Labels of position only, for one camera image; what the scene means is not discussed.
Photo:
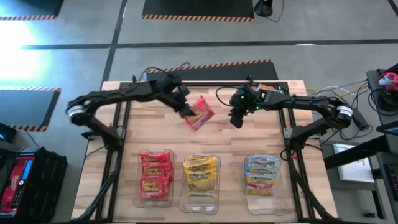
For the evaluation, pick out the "red black equipment case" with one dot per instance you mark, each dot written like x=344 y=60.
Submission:
x=15 y=186

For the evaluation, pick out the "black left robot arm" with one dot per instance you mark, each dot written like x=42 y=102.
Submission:
x=102 y=96

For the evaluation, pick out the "white paper sheet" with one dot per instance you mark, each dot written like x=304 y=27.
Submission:
x=354 y=168

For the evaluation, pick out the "dark device with blue light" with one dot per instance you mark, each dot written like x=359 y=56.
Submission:
x=7 y=133

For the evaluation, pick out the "black hazard-striped floor mat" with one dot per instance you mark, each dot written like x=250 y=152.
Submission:
x=25 y=107
x=224 y=74
x=199 y=7
x=31 y=7

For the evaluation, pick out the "black side table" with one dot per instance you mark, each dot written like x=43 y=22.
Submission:
x=373 y=77

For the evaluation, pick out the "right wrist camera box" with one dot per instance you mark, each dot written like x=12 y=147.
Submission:
x=247 y=101

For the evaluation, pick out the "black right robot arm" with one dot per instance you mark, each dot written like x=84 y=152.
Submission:
x=311 y=102

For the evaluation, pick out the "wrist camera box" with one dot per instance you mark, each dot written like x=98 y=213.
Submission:
x=247 y=101
x=171 y=81

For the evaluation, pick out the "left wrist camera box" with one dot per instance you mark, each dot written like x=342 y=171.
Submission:
x=171 y=81

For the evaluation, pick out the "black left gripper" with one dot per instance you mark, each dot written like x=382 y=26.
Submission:
x=178 y=96

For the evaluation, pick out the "black desk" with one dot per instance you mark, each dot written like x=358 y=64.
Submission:
x=357 y=152

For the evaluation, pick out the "red white object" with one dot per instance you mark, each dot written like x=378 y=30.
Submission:
x=390 y=81

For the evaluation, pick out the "black aluminium rig frame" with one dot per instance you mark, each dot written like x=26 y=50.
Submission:
x=202 y=84

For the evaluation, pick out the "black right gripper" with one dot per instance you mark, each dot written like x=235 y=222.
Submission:
x=248 y=101

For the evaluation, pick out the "black stand base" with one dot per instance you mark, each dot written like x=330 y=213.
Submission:
x=263 y=7

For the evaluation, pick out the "clear plastic bin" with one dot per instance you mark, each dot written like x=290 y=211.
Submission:
x=199 y=207
x=267 y=205
x=136 y=203

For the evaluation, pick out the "black power brick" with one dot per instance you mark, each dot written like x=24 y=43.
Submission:
x=362 y=123

